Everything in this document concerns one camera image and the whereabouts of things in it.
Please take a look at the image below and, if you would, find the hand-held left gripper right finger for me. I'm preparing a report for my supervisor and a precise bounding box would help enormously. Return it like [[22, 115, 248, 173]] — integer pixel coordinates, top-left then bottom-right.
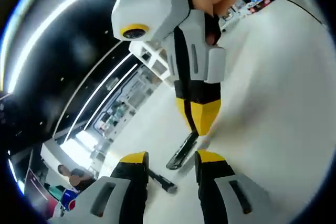
[[194, 150, 287, 224]]

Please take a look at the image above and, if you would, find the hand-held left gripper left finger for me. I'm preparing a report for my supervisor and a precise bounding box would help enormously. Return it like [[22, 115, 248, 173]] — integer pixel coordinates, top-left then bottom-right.
[[51, 151, 150, 224]]

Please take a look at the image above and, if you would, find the white desk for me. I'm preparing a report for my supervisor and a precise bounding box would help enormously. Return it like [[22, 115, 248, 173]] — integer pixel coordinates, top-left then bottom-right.
[[99, 0, 335, 224]]

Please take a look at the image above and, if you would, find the white plastic drawer organizer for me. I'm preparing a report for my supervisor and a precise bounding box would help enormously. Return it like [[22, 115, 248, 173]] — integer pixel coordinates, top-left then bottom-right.
[[128, 40, 176, 88]]

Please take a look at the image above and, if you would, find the blue container with round logo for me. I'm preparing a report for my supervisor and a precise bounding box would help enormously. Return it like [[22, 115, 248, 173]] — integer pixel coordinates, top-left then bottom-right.
[[61, 188, 79, 213]]

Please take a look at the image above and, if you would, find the red black box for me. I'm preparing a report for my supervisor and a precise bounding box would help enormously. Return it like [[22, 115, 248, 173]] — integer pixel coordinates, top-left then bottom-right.
[[248, 0, 273, 14]]

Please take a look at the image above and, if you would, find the long ceiling light strip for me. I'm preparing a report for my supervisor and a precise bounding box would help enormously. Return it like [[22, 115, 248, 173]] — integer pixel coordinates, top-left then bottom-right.
[[7, 0, 112, 94]]

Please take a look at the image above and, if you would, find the red-lit monitor screen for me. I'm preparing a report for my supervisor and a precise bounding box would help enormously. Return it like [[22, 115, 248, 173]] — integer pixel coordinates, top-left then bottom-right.
[[24, 168, 57, 201]]

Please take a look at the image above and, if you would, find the black cable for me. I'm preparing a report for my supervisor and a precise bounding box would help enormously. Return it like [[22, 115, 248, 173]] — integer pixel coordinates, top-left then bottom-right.
[[238, 0, 328, 27]]

